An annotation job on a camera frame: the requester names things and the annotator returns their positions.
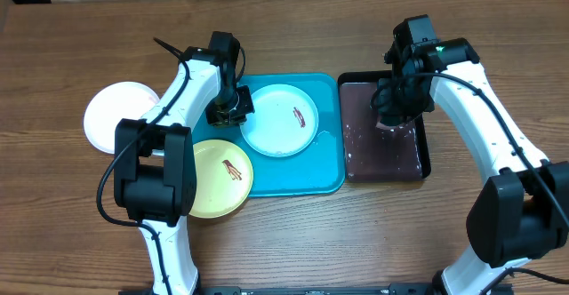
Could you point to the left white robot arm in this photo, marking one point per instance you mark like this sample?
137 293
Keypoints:
154 168

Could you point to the teal plastic tray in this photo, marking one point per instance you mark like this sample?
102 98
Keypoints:
317 169

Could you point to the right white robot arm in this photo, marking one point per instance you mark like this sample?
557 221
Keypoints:
521 213

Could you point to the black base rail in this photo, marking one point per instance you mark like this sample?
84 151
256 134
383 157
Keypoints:
393 289

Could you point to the yellow plate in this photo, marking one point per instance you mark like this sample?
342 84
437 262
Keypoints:
224 178

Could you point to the white plate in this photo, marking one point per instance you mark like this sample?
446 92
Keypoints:
109 106

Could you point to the green sponge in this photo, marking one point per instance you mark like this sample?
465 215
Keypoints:
385 127

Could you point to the black water tray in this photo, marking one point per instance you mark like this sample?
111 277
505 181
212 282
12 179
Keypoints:
373 154

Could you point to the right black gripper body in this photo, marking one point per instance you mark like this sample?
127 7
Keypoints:
406 99

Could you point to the light blue plate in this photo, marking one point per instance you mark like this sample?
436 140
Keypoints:
284 121

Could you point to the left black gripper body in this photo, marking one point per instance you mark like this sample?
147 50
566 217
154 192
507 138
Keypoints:
230 107

